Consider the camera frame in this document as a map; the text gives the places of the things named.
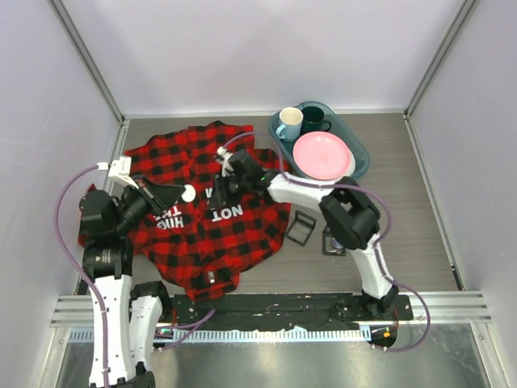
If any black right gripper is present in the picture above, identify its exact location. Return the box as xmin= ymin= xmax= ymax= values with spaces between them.
xmin=208 ymin=171 xmax=251 ymax=210

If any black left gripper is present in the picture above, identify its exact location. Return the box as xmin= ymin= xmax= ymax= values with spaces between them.
xmin=113 ymin=174 xmax=185 ymax=234

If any brown round brooch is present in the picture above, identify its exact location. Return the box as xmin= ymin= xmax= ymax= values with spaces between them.
xmin=181 ymin=184 xmax=196 ymax=203

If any red black plaid shirt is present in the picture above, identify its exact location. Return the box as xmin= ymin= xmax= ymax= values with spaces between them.
xmin=126 ymin=121 xmax=291 ymax=301

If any blue round brooch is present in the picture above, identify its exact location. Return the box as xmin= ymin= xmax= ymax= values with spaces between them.
xmin=332 ymin=239 xmax=343 ymax=250

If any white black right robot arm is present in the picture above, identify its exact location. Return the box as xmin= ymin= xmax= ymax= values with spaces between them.
xmin=209 ymin=146 xmax=399 ymax=319

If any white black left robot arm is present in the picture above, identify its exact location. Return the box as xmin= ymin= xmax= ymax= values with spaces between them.
xmin=79 ymin=176 xmax=195 ymax=387

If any teal plastic tray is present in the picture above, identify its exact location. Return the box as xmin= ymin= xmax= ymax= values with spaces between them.
xmin=268 ymin=101 xmax=370 ymax=180

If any black open box left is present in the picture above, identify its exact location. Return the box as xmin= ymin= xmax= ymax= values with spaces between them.
xmin=285 ymin=210 xmax=317 ymax=247

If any black open box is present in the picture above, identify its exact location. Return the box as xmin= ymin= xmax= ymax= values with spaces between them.
xmin=322 ymin=226 xmax=347 ymax=256
xmin=285 ymin=210 xmax=317 ymax=247

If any light blue mug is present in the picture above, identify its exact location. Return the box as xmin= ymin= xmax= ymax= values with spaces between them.
xmin=275 ymin=107 xmax=304 ymax=142

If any pink plate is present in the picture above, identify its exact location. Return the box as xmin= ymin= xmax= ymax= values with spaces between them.
xmin=292 ymin=131 xmax=350 ymax=181

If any black open box right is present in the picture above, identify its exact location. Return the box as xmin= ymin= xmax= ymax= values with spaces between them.
xmin=322 ymin=226 xmax=347 ymax=256

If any dark green mug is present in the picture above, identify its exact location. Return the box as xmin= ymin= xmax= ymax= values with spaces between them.
xmin=301 ymin=106 xmax=332 ymax=134

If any white plate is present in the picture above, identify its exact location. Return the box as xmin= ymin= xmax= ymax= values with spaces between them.
xmin=345 ymin=151 xmax=356 ymax=177

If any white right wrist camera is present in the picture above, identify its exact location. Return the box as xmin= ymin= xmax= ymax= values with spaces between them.
xmin=215 ymin=146 xmax=234 ymax=177

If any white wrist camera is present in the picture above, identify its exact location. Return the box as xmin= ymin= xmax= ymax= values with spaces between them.
xmin=96 ymin=155 xmax=138 ymax=189
xmin=215 ymin=146 xmax=234 ymax=177

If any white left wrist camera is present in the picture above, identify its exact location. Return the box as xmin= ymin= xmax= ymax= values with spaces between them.
xmin=96 ymin=155 xmax=138 ymax=189

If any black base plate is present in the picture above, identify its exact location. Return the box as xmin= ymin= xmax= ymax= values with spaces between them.
xmin=170 ymin=293 xmax=414 ymax=331

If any white slotted cable duct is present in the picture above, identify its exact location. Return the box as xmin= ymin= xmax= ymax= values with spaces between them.
xmin=68 ymin=326 xmax=371 ymax=344

